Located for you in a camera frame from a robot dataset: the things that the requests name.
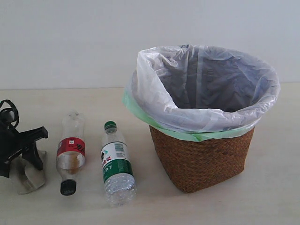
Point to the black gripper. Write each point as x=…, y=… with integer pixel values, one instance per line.
x=14, y=144

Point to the grey cardboard pulp tray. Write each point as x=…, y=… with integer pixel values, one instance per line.
x=25, y=177

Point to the red label clear bottle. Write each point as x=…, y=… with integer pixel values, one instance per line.
x=70, y=156

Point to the green label water bottle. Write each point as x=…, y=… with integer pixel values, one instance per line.
x=118, y=177

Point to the woven brown waste basket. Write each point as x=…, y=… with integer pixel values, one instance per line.
x=192, y=166

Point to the white and green bin liner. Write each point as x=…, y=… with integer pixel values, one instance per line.
x=200, y=92

